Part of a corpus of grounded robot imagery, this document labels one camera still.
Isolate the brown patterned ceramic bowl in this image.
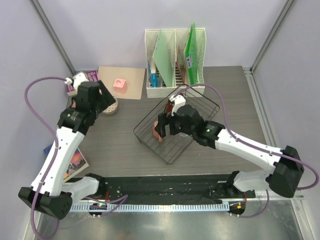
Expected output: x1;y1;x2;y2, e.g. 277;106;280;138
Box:
102;98;119;115

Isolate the pink ceramic mug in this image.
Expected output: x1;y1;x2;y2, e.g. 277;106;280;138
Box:
152;121;163;143

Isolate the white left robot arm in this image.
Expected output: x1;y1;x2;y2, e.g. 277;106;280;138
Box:
18;80;116;220

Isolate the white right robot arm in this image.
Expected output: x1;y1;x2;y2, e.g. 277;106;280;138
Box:
155;104;305;198

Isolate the red floral lacquer plate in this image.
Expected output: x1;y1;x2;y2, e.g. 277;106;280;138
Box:
164;101;173;116

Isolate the pink cube block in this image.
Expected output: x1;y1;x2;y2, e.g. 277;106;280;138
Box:
113;78;127;94

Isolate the purple paperback book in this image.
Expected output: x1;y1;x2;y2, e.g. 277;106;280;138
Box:
66;70;99;96

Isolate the white file organizer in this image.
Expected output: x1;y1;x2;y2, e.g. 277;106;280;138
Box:
144;28;207;98

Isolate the brown cardboard sheet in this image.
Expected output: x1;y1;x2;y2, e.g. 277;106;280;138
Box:
98;66;146;100

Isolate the blue booklet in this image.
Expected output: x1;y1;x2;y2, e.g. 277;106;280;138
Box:
147;57;160;88

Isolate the illustrated book in organizer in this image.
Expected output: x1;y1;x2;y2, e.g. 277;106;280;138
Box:
176;46;187;84

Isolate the blue Jane Eyre book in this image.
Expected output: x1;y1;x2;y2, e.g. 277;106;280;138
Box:
43;143;90;182

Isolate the light green folder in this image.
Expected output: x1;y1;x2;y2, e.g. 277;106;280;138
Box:
152;29;174;88

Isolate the bright green mesh folder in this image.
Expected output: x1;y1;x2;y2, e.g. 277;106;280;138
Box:
184;23;198;85

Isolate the black wire dish rack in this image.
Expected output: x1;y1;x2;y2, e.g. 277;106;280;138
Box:
133;84;220;165

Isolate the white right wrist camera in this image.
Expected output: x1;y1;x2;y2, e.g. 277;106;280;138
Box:
168;94;186;116

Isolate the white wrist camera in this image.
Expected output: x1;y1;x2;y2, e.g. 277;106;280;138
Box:
64;71;89;92
168;94;186;116

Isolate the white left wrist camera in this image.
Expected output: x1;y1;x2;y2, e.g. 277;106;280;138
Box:
64;71;89;92

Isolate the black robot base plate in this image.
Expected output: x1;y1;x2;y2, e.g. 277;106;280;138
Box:
90;174;256;205

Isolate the white slotted cable duct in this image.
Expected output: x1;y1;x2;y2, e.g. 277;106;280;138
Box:
70;201;230;213

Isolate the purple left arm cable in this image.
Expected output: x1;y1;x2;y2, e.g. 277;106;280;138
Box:
24;76;129;240

